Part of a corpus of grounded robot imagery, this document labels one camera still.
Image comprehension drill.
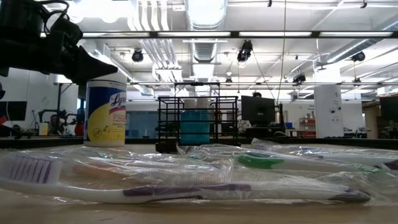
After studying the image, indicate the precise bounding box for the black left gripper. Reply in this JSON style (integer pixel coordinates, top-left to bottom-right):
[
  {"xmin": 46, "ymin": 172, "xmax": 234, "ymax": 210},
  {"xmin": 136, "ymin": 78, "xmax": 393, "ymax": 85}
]
[{"xmin": 0, "ymin": 17, "xmax": 119, "ymax": 85}]

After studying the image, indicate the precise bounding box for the small teal mouthwash bottle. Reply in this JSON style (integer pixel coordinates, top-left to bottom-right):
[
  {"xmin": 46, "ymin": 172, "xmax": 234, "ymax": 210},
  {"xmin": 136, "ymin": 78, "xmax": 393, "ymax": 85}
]
[
  {"xmin": 180, "ymin": 98, "xmax": 197, "ymax": 145},
  {"xmin": 195, "ymin": 98, "xmax": 211, "ymax": 145}
]

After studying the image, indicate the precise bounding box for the yellow blue wipes canister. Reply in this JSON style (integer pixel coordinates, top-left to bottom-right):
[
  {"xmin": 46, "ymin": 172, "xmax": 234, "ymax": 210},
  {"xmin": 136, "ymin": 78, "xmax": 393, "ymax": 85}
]
[{"xmin": 83, "ymin": 72, "xmax": 127, "ymax": 148}]

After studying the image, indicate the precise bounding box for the blue partition panel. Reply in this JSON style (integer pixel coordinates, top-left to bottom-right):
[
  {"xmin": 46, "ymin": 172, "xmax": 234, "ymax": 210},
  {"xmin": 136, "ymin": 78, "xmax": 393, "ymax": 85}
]
[{"xmin": 126, "ymin": 111, "xmax": 159, "ymax": 139}]

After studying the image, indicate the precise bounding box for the black beam with light strips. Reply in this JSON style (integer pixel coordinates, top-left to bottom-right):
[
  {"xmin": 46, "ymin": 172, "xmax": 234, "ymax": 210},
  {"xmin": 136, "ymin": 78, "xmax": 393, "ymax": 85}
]
[{"xmin": 40, "ymin": 30, "xmax": 398, "ymax": 39}]

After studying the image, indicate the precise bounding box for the red shelf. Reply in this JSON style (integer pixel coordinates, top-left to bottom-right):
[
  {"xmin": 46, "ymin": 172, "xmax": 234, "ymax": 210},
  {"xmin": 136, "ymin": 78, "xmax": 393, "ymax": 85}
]
[{"xmin": 298, "ymin": 117, "xmax": 317, "ymax": 138}]

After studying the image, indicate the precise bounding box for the black metal table frame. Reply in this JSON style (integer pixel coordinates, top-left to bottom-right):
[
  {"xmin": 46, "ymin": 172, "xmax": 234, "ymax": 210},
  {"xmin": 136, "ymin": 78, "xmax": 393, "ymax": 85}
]
[{"xmin": 0, "ymin": 136, "xmax": 398, "ymax": 150}]

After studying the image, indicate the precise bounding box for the black wire caddy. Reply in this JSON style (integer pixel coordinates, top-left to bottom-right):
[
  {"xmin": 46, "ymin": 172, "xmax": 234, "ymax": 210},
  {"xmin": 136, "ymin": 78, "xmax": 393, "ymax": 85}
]
[{"xmin": 155, "ymin": 82, "xmax": 242, "ymax": 154}]

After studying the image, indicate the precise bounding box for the silver ventilation duct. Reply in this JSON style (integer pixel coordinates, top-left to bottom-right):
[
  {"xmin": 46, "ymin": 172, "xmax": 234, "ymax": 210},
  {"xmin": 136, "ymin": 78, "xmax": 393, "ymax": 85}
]
[{"xmin": 185, "ymin": 0, "xmax": 228, "ymax": 63}]

